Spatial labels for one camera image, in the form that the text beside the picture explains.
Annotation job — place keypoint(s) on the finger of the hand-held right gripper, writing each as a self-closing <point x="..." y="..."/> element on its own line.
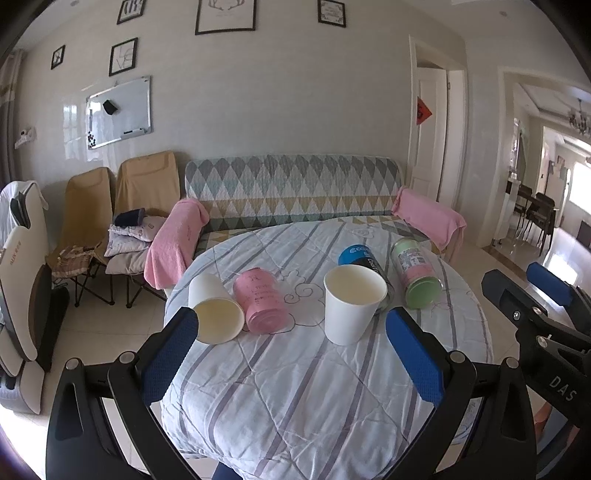
<point x="505" y="293"/>
<point x="551" y="282"/>

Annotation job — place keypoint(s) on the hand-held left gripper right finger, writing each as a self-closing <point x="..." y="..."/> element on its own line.
<point x="415" y="357"/>

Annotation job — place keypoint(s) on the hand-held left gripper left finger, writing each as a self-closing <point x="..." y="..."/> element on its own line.
<point x="171" y="355"/>

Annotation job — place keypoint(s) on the white paper cup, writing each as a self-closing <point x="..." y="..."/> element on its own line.
<point x="212" y="304"/>
<point x="351" y="314"/>

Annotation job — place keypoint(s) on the person's right forearm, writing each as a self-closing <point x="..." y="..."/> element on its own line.
<point x="541" y="415"/>

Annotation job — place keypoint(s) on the dark dining chair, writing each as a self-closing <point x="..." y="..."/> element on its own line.
<point x="540" y="214"/>

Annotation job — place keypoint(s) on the green and pink canister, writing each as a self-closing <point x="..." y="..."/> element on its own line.
<point x="415" y="272"/>

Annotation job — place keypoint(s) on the grey cushion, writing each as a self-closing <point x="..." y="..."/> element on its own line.
<point x="127" y="264"/>

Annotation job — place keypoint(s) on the pink towel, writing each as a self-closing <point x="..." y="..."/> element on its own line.
<point x="429" y="214"/>
<point x="173" y="240"/>

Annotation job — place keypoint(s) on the blue canister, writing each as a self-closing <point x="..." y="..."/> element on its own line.
<point x="362" y="258"/>

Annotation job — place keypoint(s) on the white printed pillow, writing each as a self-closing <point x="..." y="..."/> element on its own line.
<point x="136" y="235"/>

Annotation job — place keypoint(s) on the striped white quilt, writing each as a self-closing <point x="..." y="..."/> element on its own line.
<point x="295" y="397"/>

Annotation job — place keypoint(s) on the patterned beige cloth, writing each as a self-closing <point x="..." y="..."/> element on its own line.
<point x="74" y="261"/>

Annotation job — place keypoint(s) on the dark blue cloth roll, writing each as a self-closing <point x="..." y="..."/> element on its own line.
<point x="129" y="218"/>

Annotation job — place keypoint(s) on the white massage chair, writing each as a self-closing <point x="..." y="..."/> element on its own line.
<point x="25" y="277"/>

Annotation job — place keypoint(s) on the chandelier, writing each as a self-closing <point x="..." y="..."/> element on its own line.
<point x="581" y="119"/>

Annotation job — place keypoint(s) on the tan folding chair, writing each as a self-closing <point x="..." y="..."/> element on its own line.
<point x="85" y="207"/>
<point x="147" y="184"/>

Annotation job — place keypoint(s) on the white door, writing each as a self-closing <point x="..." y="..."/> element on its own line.
<point x="429" y="138"/>

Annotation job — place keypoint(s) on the red diamond door decoration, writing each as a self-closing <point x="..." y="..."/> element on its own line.
<point x="422" y="110"/>

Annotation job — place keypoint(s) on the diamond patterned sofa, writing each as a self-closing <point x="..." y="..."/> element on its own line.
<point x="295" y="184"/>

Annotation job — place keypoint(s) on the black marker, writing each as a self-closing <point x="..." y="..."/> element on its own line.
<point x="133" y="134"/>

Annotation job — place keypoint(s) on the whiteboard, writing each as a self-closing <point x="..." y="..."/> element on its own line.
<point x="120" y="110"/>

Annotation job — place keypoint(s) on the black whiteboard eraser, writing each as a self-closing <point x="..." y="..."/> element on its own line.
<point x="110" y="107"/>

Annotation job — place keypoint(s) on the beige curtain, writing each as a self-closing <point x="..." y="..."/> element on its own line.
<point x="10" y="115"/>

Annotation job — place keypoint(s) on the black picture frame line drawing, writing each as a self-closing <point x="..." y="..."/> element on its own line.
<point x="123" y="57"/>

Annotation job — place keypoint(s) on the small black picture frame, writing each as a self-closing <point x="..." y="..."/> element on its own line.
<point x="57" y="57"/>

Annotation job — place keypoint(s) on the black picture frame wreath print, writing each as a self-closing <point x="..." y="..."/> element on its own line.
<point x="332" y="12"/>

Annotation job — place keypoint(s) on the large black picture frame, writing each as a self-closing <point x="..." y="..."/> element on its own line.
<point x="225" y="18"/>

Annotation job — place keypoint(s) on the black picture frame feather print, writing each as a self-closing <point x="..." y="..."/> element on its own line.
<point x="132" y="11"/>

